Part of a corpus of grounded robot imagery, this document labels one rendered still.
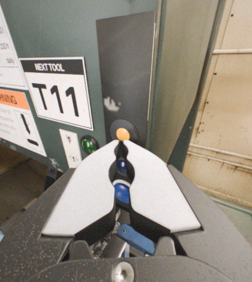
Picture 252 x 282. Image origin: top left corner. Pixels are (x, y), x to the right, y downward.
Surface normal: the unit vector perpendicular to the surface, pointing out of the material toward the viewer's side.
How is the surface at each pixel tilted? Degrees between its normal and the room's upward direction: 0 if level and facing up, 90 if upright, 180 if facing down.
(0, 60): 90
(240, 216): 0
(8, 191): 24
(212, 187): 90
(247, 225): 0
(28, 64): 90
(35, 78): 90
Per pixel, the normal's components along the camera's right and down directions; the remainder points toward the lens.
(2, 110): -0.47, 0.44
